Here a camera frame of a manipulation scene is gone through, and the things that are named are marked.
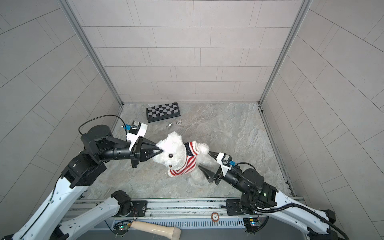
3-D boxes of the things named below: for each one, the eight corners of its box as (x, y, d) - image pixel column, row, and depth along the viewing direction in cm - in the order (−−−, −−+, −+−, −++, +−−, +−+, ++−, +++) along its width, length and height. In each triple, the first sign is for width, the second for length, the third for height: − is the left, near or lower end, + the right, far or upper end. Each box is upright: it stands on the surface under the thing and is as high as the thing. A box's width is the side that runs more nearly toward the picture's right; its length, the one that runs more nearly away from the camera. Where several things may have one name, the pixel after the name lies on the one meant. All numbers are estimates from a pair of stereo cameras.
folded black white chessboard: (147, 123, 106) (146, 120, 103) (146, 110, 113) (145, 107, 111) (181, 116, 110) (180, 113, 107) (177, 104, 118) (177, 101, 115)
